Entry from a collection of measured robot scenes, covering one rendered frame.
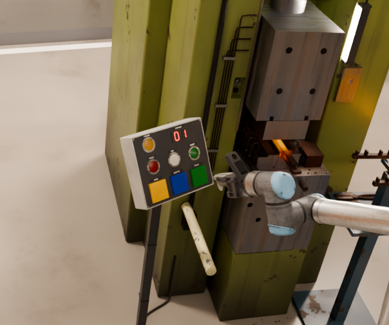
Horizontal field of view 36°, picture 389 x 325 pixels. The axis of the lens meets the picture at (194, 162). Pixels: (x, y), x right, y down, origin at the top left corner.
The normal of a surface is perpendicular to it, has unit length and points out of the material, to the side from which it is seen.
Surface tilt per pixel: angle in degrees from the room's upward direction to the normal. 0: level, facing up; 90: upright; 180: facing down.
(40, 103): 0
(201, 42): 90
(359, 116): 90
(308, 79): 90
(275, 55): 90
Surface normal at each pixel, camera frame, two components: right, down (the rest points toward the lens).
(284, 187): 0.59, -0.07
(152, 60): 0.25, 0.57
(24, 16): 0.44, 0.55
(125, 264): 0.14, -0.82
